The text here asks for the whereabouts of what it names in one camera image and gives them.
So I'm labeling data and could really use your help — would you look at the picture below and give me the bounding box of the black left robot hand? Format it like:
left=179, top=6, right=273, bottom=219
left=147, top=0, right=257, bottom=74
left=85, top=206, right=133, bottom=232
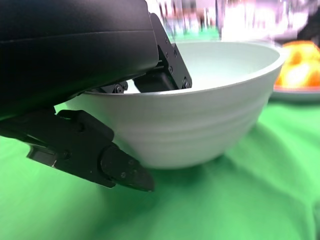
left=0, top=0, right=193, bottom=193

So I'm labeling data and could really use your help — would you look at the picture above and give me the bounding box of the grey-green bowl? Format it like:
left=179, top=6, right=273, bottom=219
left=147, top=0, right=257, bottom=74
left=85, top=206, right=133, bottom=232
left=65, top=41, right=286, bottom=171

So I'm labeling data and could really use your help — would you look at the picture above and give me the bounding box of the orange striped bread roll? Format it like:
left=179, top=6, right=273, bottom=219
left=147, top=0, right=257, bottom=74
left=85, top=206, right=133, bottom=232
left=274, top=41, right=320, bottom=90

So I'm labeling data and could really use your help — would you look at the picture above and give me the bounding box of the lilac plate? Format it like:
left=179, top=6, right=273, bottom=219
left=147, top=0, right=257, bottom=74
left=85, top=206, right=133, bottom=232
left=269, top=86, right=320, bottom=102

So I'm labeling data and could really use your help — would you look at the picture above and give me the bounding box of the green tablecloth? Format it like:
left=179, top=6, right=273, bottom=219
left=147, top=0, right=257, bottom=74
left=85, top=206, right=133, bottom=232
left=0, top=27, right=320, bottom=240

